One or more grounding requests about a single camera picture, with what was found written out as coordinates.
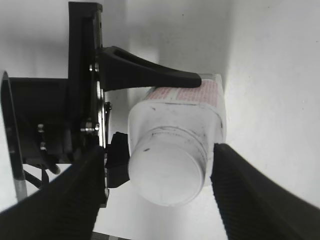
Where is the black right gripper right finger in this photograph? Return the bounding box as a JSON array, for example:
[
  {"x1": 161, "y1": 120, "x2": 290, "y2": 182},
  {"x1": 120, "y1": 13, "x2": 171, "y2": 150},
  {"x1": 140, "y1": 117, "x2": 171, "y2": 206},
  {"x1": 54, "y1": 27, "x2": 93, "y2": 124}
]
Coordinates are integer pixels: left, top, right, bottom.
[{"x1": 211, "y1": 143, "x2": 320, "y2": 240}]

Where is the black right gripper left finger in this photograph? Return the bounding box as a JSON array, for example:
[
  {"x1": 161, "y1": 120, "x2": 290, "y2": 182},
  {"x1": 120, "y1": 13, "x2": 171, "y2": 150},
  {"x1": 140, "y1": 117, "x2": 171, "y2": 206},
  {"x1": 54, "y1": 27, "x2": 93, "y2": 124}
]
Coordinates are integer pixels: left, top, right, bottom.
[{"x1": 0, "y1": 146, "x2": 105, "y2": 240}]

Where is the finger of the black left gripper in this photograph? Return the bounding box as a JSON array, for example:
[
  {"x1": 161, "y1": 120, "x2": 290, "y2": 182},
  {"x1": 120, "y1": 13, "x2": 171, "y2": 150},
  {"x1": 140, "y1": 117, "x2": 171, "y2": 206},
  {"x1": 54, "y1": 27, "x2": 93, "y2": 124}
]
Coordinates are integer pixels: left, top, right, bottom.
[
  {"x1": 96, "y1": 46, "x2": 202, "y2": 92},
  {"x1": 104, "y1": 131, "x2": 130, "y2": 188}
]

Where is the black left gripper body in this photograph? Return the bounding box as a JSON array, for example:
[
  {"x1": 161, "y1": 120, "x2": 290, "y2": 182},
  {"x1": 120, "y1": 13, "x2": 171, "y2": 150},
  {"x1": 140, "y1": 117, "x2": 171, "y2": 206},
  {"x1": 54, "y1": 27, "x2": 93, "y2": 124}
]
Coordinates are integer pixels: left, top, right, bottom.
[{"x1": 7, "y1": 1, "x2": 113, "y2": 208}]

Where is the white plastic bottle cap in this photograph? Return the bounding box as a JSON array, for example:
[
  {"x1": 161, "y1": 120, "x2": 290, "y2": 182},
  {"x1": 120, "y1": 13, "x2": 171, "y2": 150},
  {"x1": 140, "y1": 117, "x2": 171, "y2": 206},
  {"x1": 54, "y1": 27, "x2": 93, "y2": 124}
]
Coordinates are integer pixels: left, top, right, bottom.
[{"x1": 128, "y1": 132, "x2": 207, "y2": 207}]

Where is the white yili changqing yogurt bottle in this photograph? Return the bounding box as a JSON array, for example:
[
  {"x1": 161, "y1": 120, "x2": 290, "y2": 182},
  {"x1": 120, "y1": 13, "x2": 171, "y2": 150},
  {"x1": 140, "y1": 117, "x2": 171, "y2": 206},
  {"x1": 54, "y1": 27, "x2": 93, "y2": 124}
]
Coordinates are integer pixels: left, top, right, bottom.
[{"x1": 127, "y1": 72, "x2": 227, "y2": 206}]

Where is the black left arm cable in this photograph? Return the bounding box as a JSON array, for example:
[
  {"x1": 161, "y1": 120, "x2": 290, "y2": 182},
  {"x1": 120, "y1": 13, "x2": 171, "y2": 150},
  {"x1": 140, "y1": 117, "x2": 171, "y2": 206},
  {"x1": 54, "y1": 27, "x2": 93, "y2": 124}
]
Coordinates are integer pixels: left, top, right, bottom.
[{"x1": 22, "y1": 144, "x2": 62, "y2": 192}]

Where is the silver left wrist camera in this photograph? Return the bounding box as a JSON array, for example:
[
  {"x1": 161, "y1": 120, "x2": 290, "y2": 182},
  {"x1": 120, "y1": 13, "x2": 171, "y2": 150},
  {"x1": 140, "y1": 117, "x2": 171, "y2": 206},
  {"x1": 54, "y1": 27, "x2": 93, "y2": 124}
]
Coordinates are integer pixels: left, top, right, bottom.
[{"x1": 0, "y1": 70, "x2": 28, "y2": 202}]

